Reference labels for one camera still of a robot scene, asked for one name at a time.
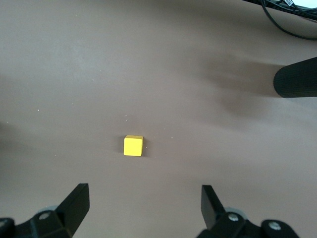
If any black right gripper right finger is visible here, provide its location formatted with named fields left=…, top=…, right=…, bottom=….
left=195, top=185, right=298, bottom=238

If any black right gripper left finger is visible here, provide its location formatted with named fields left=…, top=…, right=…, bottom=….
left=0, top=183, right=90, bottom=238

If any yellow wooden cube block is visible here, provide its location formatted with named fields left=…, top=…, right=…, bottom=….
left=123, top=135, right=144, bottom=157

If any brown paper table cover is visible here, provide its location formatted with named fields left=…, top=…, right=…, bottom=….
left=0, top=0, right=317, bottom=238

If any black ribbed cylinder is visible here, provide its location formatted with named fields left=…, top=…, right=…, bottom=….
left=273, top=56, right=317, bottom=99

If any black looping cable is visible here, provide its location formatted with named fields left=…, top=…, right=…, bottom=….
left=260, top=0, right=317, bottom=40

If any tangled black cable bundle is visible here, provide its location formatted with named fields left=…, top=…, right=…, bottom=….
left=241, top=0, right=317, bottom=19

